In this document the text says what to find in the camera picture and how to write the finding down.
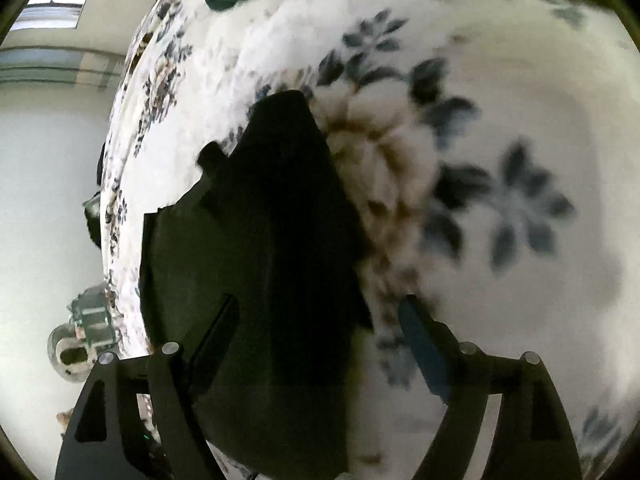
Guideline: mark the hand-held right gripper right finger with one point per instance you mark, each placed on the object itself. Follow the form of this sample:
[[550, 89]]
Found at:
[[422, 345]]

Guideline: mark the clear plastic container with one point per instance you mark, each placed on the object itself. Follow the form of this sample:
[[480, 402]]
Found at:
[[67, 352]]

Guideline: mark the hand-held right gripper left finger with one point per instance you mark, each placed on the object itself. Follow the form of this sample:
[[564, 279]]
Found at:
[[215, 330]]

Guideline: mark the dark striped sweater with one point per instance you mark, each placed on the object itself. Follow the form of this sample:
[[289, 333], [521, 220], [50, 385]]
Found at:
[[280, 240]]

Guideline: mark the black bag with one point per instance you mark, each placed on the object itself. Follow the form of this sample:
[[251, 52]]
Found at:
[[94, 220]]

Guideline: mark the green storage rack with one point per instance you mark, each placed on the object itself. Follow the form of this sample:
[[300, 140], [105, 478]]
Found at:
[[94, 317]]

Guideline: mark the floral bed blanket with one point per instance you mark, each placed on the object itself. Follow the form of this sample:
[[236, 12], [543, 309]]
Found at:
[[500, 85]]

